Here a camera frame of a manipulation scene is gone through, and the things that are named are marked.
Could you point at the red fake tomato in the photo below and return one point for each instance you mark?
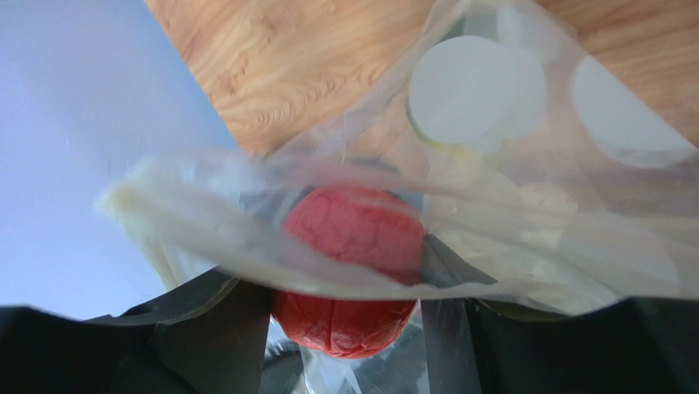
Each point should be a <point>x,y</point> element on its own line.
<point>352,227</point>

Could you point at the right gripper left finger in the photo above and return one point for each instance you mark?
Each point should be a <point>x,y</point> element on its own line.
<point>206,336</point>

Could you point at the clear zip top bag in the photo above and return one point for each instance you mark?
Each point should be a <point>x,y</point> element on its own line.
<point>539,178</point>

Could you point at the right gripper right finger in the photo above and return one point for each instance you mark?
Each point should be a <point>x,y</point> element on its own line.
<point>638,345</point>

